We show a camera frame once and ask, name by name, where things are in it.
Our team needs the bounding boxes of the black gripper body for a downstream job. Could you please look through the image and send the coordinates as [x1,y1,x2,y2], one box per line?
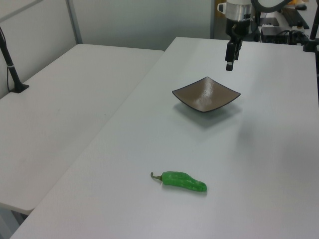
[225,18,251,43]

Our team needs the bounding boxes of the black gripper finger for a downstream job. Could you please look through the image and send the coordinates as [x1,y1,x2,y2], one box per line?
[234,40,243,62]
[225,42,235,72]

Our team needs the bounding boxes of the green chili pepper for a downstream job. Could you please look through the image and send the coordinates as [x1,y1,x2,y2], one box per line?
[150,171,208,193]

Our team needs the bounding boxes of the square brown ceramic plate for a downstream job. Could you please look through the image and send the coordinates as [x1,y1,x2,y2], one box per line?
[171,76,241,113]

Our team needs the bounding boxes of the black equipment box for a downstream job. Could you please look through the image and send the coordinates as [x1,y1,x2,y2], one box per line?
[260,26,291,44]

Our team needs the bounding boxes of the black keyboard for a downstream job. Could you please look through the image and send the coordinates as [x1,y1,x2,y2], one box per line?
[284,7,305,27]

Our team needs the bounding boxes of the black clamp stand pole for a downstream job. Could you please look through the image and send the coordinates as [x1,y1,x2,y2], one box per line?
[302,14,319,53]

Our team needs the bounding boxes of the white side table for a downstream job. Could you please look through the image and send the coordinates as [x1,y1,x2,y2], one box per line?
[0,43,165,239]

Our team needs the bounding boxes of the grey aluminium partition post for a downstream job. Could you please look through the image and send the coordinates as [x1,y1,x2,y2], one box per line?
[209,0,216,39]
[65,0,83,46]

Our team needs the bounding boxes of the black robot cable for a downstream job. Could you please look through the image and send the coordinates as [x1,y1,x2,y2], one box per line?
[250,0,292,42]

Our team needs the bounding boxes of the tangled black cables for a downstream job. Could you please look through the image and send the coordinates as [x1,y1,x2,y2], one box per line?
[281,29,308,46]

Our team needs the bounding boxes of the black camera stand pole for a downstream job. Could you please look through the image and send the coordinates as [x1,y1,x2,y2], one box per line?
[0,26,30,94]

